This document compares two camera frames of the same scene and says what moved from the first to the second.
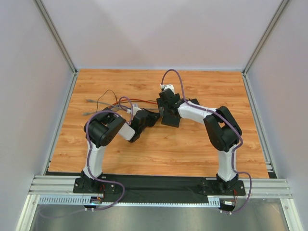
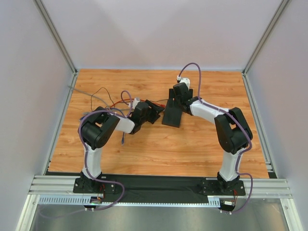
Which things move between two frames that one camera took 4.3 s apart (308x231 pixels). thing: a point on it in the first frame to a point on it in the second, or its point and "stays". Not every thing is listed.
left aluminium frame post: x=56 y=34 stays
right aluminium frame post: x=281 y=6 stays
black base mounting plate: x=157 y=188 stays
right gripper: x=170 y=119 to x=174 y=100
